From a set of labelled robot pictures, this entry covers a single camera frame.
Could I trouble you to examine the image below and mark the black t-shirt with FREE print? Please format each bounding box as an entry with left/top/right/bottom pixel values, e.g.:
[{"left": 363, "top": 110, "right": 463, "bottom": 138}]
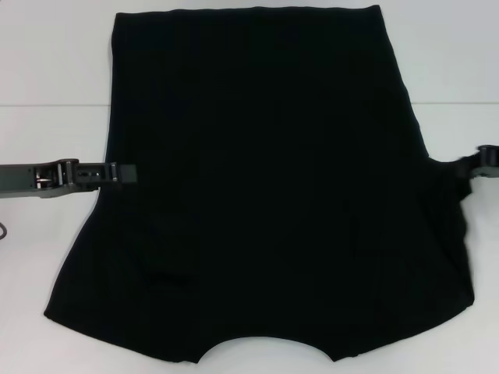
[{"left": 41, "top": 4, "right": 483, "bottom": 354}]

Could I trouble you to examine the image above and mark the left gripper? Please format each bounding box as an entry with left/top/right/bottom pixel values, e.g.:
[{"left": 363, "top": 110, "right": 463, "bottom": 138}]
[{"left": 0, "top": 158, "right": 139, "bottom": 201}]

